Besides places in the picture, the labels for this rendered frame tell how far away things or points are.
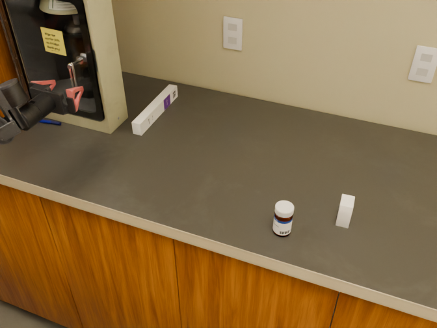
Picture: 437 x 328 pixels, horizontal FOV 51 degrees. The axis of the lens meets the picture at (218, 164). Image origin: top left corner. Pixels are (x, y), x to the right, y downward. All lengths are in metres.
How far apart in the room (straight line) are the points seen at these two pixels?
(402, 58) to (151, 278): 1.03
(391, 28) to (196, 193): 0.77
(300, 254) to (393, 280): 0.21
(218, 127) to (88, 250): 0.58
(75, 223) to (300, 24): 0.95
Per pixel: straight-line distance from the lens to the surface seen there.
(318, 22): 1.56
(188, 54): 1.76
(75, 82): 1.42
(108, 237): 1.41
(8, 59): 1.68
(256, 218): 1.20
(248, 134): 1.50
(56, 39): 1.45
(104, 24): 1.42
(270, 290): 1.26
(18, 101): 1.26
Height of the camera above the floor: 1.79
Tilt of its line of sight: 39 degrees down
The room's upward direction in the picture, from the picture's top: straight up
